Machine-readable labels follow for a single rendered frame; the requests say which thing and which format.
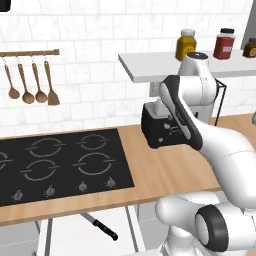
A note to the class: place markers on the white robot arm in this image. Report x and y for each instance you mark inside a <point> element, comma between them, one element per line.
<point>230,156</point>

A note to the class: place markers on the white drawer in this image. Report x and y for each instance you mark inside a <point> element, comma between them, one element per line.
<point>73,233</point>

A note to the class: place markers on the black toaster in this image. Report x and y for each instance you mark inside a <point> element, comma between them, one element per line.
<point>154,130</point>

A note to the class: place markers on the black hob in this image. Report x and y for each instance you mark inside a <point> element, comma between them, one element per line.
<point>66,166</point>

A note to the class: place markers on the wooden spatula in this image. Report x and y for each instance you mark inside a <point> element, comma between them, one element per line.
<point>53,98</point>

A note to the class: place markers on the yellow jar with white lid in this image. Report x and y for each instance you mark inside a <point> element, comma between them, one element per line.
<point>186,45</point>

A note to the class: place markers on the small wooden spoon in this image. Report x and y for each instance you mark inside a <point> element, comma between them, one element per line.
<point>13,92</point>

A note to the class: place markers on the red jar with black lid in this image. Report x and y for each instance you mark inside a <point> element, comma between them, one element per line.
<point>224,46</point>

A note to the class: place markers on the brown jar with black lid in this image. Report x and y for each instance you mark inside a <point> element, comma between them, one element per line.
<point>250,49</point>

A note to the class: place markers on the grey cupboard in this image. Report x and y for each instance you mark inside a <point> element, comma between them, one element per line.
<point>252,23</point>

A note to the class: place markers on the black extractor hood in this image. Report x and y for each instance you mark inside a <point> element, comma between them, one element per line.
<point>4,5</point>

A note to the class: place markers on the white wall shelf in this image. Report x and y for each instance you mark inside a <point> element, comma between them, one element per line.
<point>153,66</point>

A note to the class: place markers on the wooden tool rail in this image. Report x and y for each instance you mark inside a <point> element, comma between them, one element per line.
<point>30,53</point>

